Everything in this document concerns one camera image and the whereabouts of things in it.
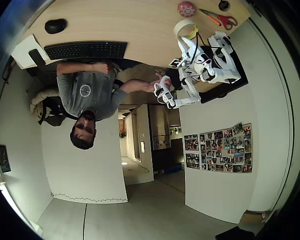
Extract beige roll of tape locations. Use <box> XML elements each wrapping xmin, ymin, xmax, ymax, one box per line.
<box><xmin>173</xmin><ymin>19</ymin><xmax>200</xmax><ymax>41</ymax></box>

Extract white leader arm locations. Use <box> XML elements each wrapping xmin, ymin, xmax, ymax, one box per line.
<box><xmin>153</xmin><ymin>67</ymin><xmax>201</xmax><ymax>110</ymax></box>

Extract person's right forearm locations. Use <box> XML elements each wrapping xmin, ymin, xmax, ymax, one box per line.
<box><xmin>119</xmin><ymin>78</ymin><xmax>148</xmax><ymax>94</ymax></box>

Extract person's left forearm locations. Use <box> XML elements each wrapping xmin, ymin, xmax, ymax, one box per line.
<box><xmin>56</xmin><ymin>62</ymin><xmax>96</xmax><ymax>76</ymax></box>

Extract pink patterned round object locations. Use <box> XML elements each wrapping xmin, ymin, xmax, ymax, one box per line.
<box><xmin>177</xmin><ymin>0</ymin><xmax>197</xmax><ymax>19</ymax></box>

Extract person's right hand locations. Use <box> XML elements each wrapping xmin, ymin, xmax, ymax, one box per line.
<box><xmin>142</xmin><ymin>72</ymin><xmax>173</xmax><ymax>94</ymax></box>

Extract person's left hand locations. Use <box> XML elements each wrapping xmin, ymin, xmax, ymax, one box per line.
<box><xmin>92</xmin><ymin>61</ymin><xmax>109</xmax><ymax>75</ymax></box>

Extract black white patterned block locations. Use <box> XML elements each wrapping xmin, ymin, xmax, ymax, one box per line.
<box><xmin>168</xmin><ymin>58</ymin><xmax>185</xmax><ymax>69</ymax></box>

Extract black mat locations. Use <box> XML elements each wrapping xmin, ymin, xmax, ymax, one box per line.
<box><xmin>189</xmin><ymin>45</ymin><xmax>250</xmax><ymax>105</ymax></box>

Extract black round holder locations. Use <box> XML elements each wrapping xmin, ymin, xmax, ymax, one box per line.
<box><xmin>218</xmin><ymin>0</ymin><xmax>232</xmax><ymax>12</ymax></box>

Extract stainless steel fridge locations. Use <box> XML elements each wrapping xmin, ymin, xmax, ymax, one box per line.
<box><xmin>149</xmin><ymin>104</ymin><xmax>172</xmax><ymax>151</ymax></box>

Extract small photo sheet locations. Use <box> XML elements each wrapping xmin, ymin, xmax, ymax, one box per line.
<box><xmin>183</xmin><ymin>134</ymin><xmax>200</xmax><ymax>152</ymax></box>
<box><xmin>185</xmin><ymin>152</ymin><xmax>201</xmax><ymax>171</ymax></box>

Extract large photo collage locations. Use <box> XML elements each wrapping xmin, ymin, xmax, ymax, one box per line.
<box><xmin>199</xmin><ymin>122</ymin><xmax>254</xmax><ymax>174</ymax></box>

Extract black keyboard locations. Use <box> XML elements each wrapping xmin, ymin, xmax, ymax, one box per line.
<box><xmin>43</xmin><ymin>41</ymin><xmax>129</xmax><ymax>61</ymax></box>

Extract person in grey shirt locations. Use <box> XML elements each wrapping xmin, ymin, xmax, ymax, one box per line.
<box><xmin>55</xmin><ymin>61</ymin><xmax>131</xmax><ymax>151</ymax></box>

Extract blue crate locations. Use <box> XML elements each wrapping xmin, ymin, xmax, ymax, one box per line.
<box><xmin>163</xmin><ymin>163</ymin><xmax>184</xmax><ymax>174</ymax></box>

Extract black computer mouse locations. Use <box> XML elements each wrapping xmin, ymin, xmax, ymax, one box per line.
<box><xmin>44</xmin><ymin>18</ymin><xmax>68</xmax><ymax>34</ymax></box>

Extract black office chair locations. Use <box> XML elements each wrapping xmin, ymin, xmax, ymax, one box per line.
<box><xmin>26</xmin><ymin>65</ymin><xmax>75</xmax><ymax>127</ymax></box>

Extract black phone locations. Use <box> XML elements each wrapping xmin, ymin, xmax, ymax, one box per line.
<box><xmin>27</xmin><ymin>48</ymin><xmax>47</xmax><ymax>67</ymax></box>

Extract white notebook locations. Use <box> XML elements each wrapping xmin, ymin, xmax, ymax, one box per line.
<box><xmin>10</xmin><ymin>34</ymin><xmax>50</xmax><ymax>71</ymax></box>

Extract cardboard box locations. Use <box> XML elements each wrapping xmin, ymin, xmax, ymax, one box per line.
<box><xmin>239</xmin><ymin>210</ymin><xmax>269</xmax><ymax>225</ymax></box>

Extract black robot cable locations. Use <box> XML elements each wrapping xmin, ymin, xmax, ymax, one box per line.
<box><xmin>192</xmin><ymin>32</ymin><xmax>217</xmax><ymax>66</ymax></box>

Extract red handled scissors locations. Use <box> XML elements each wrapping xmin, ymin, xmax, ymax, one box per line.
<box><xmin>198</xmin><ymin>8</ymin><xmax>239</xmax><ymax>31</ymax></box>

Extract string of fairy lights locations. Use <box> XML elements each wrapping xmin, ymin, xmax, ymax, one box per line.
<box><xmin>49</xmin><ymin>191</ymin><xmax>129</xmax><ymax>204</ymax></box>

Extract dark wall poster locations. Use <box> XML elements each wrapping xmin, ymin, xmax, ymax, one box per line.
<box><xmin>0</xmin><ymin>143</ymin><xmax>12</xmax><ymax>174</ymax></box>

